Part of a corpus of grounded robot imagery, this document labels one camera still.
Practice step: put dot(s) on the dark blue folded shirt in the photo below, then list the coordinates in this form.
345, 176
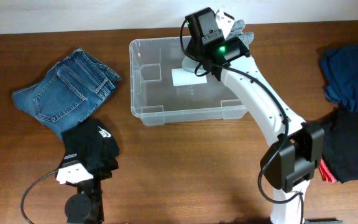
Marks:
340, 69

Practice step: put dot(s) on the black garment with red trim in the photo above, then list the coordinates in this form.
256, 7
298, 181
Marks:
340, 150

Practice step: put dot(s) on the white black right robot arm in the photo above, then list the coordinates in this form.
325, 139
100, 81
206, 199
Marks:
295, 146

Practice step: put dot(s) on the black Nike garment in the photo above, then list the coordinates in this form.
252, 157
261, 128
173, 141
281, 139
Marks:
91, 144

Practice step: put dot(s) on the clear plastic storage bin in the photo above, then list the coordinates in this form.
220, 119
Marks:
154, 99

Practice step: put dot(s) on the dark blue folded jeans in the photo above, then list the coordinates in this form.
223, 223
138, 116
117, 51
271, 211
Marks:
71, 91

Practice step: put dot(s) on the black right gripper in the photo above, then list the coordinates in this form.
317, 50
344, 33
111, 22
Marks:
188, 45

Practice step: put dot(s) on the white label in bin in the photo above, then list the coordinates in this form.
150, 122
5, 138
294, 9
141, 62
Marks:
181, 77

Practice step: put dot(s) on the light blue jeans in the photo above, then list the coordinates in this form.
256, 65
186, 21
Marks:
189, 65

